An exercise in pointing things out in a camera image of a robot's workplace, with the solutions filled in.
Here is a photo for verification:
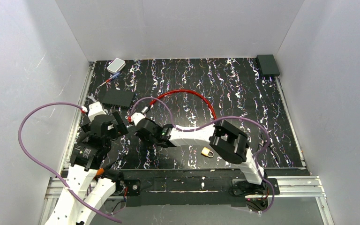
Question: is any red cable lock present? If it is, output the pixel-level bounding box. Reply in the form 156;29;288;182
156;89;218;120

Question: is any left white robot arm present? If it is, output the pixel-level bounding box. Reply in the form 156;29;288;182
46;112;128;225

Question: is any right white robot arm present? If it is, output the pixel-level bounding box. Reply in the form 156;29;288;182
130;113;264;186

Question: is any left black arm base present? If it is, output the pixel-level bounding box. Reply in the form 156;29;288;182
124;179;141;196

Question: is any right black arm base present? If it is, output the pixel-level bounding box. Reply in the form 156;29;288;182
229;178;280;196

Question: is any black flat box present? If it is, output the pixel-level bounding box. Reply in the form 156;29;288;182
101;89;135;109

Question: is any silver wrench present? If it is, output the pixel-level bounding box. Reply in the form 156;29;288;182
87;93;97;103

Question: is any red blue screwdriver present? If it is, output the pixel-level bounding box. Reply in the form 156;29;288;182
99;72;120;88

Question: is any white rectangular box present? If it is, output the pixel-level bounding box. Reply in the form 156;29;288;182
106;58;126;74

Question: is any brass padlock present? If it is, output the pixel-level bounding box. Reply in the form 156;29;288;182
201;147;214;158

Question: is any black corner box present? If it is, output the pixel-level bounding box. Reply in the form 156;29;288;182
256;54;280;78

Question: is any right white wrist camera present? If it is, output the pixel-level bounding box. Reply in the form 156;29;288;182
127;112;146;126

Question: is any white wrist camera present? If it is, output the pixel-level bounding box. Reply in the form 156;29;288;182
127;112;146;126
88;101;107;122

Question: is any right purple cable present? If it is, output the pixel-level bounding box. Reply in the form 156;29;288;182
127;96;275;215

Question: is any purple cable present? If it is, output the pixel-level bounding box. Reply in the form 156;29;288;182
127;96;275;215
18;102;123;224

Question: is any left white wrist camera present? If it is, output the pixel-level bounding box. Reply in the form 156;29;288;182
88;101;107;122

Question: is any orange cable connector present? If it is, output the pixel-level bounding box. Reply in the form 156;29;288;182
95;168;105;178

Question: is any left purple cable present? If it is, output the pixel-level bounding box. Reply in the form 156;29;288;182
18;102;123;224

